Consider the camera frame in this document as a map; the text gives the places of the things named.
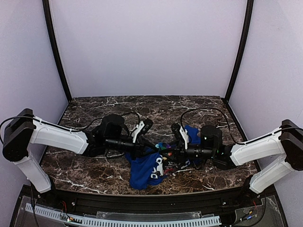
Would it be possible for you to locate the rainbow flower plush brooch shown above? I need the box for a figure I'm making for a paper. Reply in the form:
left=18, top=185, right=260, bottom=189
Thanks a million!
left=155, top=142, right=170, bottom=155

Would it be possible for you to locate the blue printed t-shirt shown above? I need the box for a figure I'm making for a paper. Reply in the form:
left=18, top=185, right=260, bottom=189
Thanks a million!
left=125, top=124, right=204, bottom=190

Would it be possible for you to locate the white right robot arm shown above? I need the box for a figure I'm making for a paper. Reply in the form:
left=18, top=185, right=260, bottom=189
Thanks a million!
left=159, top=119, right=303, bottom=194

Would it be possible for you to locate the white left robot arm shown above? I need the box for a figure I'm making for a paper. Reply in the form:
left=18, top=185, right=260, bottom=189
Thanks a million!
left=0, top=108, right=158, bottom=193

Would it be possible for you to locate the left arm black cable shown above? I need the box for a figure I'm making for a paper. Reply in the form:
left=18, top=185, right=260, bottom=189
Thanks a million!
left=0, top=112, right=140, bottom=142

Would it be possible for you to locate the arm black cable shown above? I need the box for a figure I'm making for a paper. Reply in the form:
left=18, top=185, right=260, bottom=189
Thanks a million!
left=0, top=112, right=140, bottom=142
left=180, top=107, right=285, bottom=145

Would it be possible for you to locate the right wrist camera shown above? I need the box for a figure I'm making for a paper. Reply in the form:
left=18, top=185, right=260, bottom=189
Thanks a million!
left=171, top=122, right=223, bottom=152

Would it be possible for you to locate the black front aluminium rail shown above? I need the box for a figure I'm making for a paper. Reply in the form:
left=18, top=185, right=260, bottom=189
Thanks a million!
left=57, top=188, right=244, bottom=214

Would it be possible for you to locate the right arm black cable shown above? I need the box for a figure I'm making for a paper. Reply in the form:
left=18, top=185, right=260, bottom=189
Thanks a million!
left=180, top=107, right=285, bottom=145

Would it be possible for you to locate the white slotted cable duct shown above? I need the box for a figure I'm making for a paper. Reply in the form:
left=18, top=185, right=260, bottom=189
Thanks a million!
left=21, top=203, right=222, bottom=227

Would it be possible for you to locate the right black frame post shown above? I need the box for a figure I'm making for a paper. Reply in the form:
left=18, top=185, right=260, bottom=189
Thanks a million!
left=224, top=0, right=254, bottom=103

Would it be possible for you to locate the black frame post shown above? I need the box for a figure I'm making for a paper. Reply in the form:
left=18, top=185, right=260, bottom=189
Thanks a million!
left=224, top=0, right=254, bottom=103
left=42, top=0, right=72, bottom=103

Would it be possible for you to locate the left black frame post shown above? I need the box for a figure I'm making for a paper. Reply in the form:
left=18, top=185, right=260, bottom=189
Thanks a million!
left=42, top=0, right=72, bottom=103

